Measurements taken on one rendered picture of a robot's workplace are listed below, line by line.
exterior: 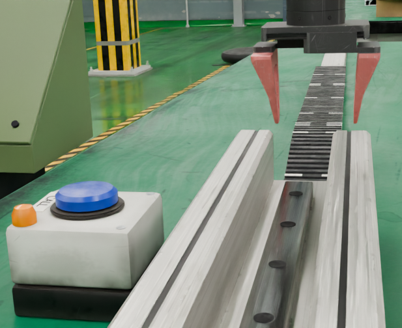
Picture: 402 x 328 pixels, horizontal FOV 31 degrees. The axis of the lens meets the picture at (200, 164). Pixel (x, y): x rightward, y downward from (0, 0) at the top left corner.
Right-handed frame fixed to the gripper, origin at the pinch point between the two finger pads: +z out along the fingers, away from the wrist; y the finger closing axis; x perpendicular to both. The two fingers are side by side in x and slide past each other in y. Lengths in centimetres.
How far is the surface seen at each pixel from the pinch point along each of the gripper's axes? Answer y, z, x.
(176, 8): -272, 53, 1107
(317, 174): 0.5, 4.1, -7.7
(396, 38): 20, 13, 191
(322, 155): 0.8, 3.1, -4.3
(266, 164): -2.4, -1.2, -23.5
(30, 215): -15.7, -1.0, -34.5
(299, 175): -1.1, 4.0, -8.5
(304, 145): -1.0, 2.8, -1.8
